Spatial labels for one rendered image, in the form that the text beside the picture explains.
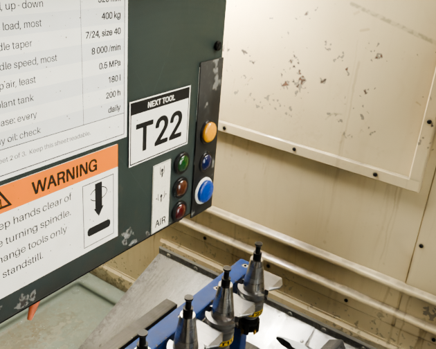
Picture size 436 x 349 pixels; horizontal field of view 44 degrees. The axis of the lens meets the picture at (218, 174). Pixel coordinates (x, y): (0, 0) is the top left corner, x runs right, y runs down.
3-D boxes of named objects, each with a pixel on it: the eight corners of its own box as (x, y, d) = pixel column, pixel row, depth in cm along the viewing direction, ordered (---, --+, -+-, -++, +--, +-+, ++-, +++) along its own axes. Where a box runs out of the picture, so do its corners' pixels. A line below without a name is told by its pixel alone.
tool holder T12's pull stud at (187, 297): (187, 309, 90) (189, 292, 89) (194, 314, 89) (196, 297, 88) (180, 314, 89) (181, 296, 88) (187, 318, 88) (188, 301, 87)
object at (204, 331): (228, 337, 97) (228, 334, 97) (211, 354, 93) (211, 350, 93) (197, 320, 101) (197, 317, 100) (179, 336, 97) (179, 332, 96)
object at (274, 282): (286, 282, 114) (287, 279, 114) (274, 293, 110) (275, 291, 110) (258, 269, 117) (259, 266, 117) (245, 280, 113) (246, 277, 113)
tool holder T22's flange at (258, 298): (246, 284, 114) (248, 273, 113) (272, 295, 111) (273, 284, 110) (231, 298, 109) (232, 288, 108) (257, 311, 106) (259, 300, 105)
